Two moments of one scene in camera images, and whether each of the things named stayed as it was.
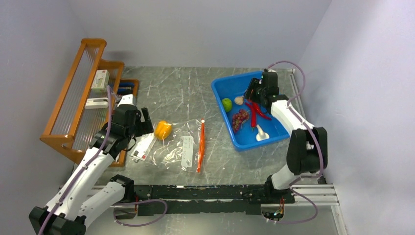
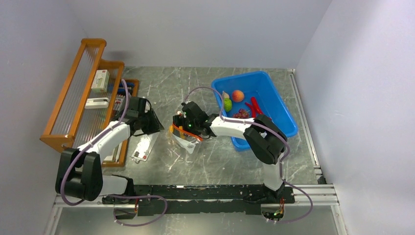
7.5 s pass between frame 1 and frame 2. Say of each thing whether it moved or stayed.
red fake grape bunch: stayed
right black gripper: moved
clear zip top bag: moved
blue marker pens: stayed
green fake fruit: stayed
